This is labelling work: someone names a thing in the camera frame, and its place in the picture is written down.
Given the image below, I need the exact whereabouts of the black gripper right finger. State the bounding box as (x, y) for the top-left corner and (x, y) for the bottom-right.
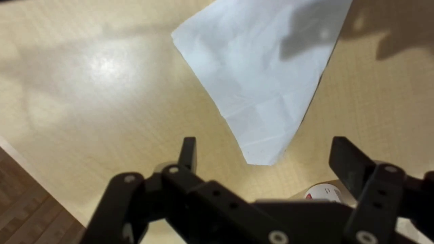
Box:
(328, 135), (434, 244)

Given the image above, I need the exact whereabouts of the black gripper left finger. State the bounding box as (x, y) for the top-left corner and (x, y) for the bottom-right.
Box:
(80, 135), (290, 244)

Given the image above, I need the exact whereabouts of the white tissue square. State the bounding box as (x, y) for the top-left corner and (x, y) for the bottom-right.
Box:
(169, 0), (354, 167)

